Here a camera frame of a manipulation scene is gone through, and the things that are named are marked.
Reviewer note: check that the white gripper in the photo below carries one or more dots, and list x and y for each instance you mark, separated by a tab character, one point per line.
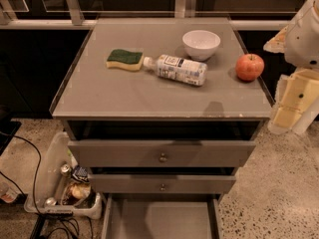
303	39

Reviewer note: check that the blue-labelled plastic bottle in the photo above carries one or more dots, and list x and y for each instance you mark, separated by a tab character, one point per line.
177	69

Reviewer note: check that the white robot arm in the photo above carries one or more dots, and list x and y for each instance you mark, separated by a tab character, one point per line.
301	43

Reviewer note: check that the grey drawer cabinet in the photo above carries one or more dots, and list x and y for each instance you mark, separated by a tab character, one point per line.
95	102

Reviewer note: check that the bottom grey drawer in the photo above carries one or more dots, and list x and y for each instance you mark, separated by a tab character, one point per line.
161	216

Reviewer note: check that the grey drawer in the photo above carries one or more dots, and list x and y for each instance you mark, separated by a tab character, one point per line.
155	183
161	153
161	216

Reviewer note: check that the middle grey drawer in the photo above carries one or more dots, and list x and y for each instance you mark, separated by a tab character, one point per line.
155	183

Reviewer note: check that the top grey drawer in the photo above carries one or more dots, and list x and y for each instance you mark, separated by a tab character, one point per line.
161	153

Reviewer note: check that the red apple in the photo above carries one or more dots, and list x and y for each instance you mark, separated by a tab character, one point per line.
249	67

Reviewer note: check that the white bowl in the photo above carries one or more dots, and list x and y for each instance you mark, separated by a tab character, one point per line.
200	45

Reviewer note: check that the yellow green sponge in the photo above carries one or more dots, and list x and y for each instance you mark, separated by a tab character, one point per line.
125	60

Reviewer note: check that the blue patterned packet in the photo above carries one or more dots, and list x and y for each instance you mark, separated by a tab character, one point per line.
80	174

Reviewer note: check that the crumpled snack wrapper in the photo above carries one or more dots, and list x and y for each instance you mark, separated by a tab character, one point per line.
75	193

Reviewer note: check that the metal can upper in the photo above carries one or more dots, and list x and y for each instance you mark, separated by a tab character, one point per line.
66	169

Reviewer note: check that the metal can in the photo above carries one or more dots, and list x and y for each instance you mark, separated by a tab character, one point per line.
66	169
51	201

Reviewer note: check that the clear plastic bin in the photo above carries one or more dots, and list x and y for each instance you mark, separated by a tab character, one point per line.
51	183

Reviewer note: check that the metal can lower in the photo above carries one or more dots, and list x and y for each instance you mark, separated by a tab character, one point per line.
51	201

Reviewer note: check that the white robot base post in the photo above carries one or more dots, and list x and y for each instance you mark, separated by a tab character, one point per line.
307	118

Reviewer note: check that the metal railing frame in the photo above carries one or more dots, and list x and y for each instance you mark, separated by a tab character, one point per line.
61	14

